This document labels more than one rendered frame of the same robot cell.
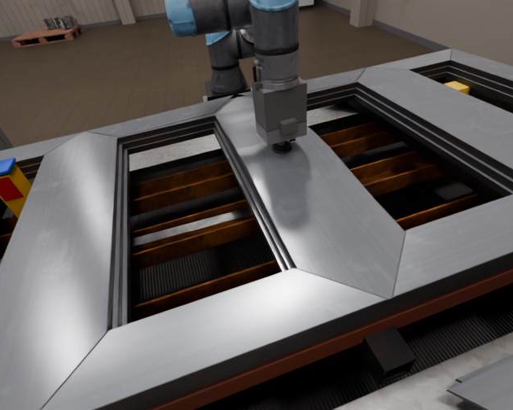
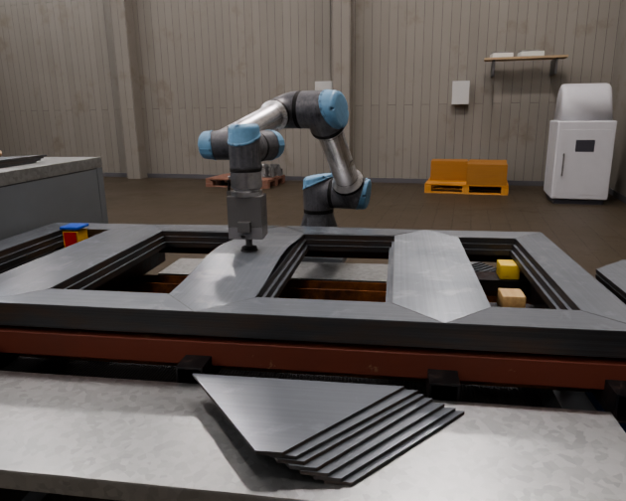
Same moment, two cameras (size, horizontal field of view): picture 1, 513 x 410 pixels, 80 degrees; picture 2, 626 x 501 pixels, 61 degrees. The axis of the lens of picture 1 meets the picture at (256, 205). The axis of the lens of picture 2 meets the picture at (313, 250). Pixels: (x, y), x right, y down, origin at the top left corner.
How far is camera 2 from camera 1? 90 cm
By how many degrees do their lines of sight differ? 33
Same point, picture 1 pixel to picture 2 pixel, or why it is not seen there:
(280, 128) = (238, 227)
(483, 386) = (214, 378)
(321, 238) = (202, 288)
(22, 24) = (226, 165)
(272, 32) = (234, 158)
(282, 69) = (239, 183)
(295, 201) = (214, 272)
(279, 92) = (238, 199)
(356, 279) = (191, 303)
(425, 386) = (196, 389)
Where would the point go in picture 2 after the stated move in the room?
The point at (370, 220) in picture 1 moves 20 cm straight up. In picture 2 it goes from (243, 289) to (238, 191)
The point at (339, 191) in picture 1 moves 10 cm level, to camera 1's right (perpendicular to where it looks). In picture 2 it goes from (248, 274) to (290, 279)
